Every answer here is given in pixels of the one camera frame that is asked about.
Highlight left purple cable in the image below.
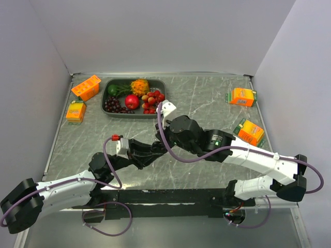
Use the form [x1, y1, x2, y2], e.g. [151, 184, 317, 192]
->
[0, 136, 123, 228]

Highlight dark grey fruit tray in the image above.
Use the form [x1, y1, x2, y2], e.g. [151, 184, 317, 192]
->
[101, 78, 157, 119]

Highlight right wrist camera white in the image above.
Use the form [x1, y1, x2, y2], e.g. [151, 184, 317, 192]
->
[156, 100, 178, 130]

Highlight green lime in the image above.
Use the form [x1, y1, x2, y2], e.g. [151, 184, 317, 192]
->
[107, 84, 119, 97]

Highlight orange box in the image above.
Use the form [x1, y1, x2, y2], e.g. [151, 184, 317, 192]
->
[225, 88, 257, 107]
[233, 118, 265, 148]

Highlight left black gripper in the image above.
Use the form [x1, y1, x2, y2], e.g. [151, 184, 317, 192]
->
[108, 138, 163, 173]

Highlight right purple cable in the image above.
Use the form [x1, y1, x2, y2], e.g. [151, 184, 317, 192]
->
[156, 102, 324, 195]

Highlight orange sponge pack left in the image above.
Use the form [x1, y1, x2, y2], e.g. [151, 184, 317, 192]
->
[66, 100, 86, 125]

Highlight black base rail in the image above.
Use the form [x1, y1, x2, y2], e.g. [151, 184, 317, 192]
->
[74, 189, 255, 220]

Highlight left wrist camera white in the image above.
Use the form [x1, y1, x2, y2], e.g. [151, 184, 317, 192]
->
[111, 134, 129, 158]

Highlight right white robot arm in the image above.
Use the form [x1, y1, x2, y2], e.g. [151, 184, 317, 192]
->
[156, 115, 307, 206]

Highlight orange spiky fruit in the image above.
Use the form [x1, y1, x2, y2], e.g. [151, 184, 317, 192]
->
[130, 79, 150, 97]

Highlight orange box front right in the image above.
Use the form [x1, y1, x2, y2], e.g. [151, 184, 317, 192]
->
[233, 118, 265, 148]

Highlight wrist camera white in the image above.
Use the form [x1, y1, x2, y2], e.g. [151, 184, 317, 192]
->
[111, 134, 129, 158]
[156, 100, 178, 130]

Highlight orange carton back left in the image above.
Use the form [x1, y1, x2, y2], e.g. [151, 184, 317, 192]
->
[71, 75, 101, 101]

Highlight red apple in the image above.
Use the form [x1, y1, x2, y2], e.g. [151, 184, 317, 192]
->
[125, 95, 140, 110]

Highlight purple cable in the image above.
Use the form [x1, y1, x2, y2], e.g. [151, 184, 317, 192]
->
[0, 136, 123, 228]
[156, 102, 324, 195]

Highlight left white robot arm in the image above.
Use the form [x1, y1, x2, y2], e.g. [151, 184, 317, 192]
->
[1, 137, 167, 234]

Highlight orange box back right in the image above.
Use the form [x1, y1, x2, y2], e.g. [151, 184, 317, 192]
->
[225, 88, 257, 107]

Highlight red lychee cluster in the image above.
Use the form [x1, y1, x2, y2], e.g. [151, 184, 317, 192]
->
[141, 90, 166, 114]

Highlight dark purple grape bunch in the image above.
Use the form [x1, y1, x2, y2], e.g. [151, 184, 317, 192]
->
[103, 96, 134, 114]

